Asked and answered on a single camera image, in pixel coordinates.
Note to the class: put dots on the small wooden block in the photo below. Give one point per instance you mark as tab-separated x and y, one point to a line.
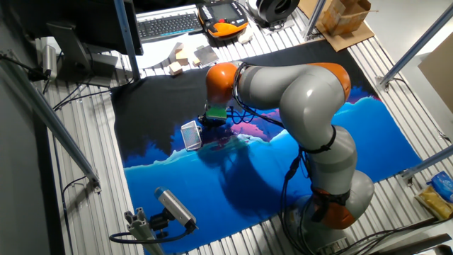
196	62

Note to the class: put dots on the black computer monitor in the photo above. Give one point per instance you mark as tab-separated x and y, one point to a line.
70	14

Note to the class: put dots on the black camera ball mount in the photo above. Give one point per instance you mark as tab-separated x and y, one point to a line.
159	223

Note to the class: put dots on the short aluminium extrusion post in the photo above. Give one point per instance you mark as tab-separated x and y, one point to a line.
141	230

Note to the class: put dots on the grey monitor stand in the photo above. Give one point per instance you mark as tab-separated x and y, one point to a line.
76	53

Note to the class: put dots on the wooden cube block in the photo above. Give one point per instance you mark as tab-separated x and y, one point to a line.
182	57
175	68

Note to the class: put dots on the black computer keyboard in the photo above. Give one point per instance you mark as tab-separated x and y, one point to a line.
168	25

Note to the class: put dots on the aluminium frame bar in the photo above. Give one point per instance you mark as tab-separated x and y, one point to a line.
53	124
314	19
125	35
431	161
417	44

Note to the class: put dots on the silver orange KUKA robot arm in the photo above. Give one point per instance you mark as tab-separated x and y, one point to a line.
311	99

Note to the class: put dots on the silver camera with blue end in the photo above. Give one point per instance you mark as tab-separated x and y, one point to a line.
175	207

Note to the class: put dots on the yellow plastic packet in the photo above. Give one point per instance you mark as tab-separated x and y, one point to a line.
433	203

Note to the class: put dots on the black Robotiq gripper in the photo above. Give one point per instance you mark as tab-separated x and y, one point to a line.
214	121

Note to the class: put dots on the flat brown cardboard sheet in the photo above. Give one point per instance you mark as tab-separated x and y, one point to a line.
350	40

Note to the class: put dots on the large brown cardboard panel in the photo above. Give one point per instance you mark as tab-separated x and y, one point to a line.
439	78

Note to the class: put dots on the blue black printed cloth mat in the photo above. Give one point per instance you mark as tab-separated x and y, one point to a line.
212	184

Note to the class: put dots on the white foam lump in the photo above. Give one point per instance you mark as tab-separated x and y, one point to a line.
245	35

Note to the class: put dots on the grey metal plate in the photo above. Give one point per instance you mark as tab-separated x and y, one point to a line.
206	56

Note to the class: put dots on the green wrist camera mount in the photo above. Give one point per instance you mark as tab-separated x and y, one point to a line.
216	112

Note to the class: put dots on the silver metal cylinder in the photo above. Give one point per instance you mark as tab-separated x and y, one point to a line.
49	60

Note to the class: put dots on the brown cardboard box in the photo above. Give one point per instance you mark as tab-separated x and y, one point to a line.
345	16

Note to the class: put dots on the orange black teach pendant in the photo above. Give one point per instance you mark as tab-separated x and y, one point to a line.
223	17

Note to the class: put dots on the blue plastic packet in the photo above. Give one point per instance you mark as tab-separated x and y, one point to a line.
444	186

